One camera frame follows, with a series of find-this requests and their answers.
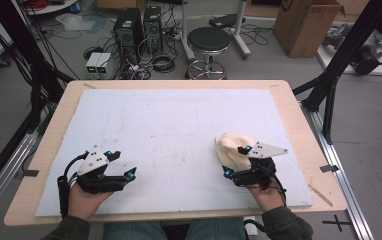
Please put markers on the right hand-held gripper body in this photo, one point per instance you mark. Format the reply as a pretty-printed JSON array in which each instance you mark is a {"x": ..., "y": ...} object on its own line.
[{"x": 255, "y": 173}]

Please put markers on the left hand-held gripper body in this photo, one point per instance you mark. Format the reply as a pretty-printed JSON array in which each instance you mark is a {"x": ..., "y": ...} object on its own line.
[{"x": 90, "y": 163}]

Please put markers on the cream cloth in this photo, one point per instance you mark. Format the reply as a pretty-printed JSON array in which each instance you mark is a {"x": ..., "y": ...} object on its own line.
[{"x": 227, "y": 150}]

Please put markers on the person's right hand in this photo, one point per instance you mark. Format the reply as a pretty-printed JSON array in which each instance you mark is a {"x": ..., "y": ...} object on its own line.
[{"x": 267, "y": 200}]

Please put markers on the person's left hand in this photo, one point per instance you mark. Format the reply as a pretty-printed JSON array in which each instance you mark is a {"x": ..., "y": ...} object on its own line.
[{"x": 82, "y": 203}]

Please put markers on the person's left leg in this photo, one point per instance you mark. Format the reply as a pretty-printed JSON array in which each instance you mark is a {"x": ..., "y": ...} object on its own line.
[{"x": 132, "y": 231}]

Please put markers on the person's leg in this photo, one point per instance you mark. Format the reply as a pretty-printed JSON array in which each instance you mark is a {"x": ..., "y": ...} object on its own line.
[
  {"x": 132, "y": 231},
  {"x": 215, "y": 230}
]

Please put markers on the person's right leg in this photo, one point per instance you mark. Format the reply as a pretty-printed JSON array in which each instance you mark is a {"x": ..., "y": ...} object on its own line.
[{"x": 215, "y": 230}]

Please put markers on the grey tape piece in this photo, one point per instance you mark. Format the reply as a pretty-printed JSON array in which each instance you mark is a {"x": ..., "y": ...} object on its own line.
[
  {"x": 329, "y": 168},
  {"x": 30, "y": 173}
]

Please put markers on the white foam mat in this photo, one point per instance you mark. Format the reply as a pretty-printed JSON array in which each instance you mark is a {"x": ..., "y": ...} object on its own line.
[{"x": 165, "y": 116}]

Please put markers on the white power supply unit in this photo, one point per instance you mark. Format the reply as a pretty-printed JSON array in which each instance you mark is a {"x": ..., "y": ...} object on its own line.
[
  {"x": 93, "y": 61},
  {"x": 104, "y": 62}
]

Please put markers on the black tape cross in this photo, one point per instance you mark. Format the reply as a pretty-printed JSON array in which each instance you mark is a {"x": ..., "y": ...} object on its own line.
[{"x": 336, "y": 222}]

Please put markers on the white metal stand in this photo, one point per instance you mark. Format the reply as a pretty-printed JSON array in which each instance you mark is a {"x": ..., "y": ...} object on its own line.
[{"x": 240, "y": 36}]

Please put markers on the black round stool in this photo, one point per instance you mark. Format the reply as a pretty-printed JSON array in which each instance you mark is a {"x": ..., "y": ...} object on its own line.
[{"x": 209, "y": 39}]

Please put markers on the large black computer tower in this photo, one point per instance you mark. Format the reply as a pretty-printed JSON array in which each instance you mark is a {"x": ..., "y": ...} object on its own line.
[{"x": 127, "y": 30}]

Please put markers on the black flat device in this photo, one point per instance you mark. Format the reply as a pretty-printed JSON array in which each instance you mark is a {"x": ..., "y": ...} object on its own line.
[{"x": 225, "y": 20}]

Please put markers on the slim black computer tower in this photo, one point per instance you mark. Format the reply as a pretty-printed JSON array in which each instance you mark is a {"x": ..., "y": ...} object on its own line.
[{"x": 153, "y": 28}]

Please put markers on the brown cardboard box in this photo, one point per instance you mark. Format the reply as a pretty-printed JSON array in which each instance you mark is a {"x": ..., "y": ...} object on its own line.
[{"x": 305, "y": 30}]

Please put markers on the clear plastic sheet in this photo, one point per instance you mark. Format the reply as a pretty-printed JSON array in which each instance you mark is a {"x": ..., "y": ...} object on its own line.
[{"x": 75, "y": 22}]

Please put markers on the white round table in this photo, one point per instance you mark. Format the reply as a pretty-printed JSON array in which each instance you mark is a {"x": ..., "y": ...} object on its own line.
[{"x": 50, "y": 8}]

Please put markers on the aluminium rail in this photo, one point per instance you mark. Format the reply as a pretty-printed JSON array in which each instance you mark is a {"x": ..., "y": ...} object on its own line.
[
  {"x": 9, "y": 168},
  {"x": 342, "y": 181}
]

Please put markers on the black metal frame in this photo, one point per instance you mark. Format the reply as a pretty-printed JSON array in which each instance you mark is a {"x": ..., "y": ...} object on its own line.
[{"x": 344, "y": 53}]

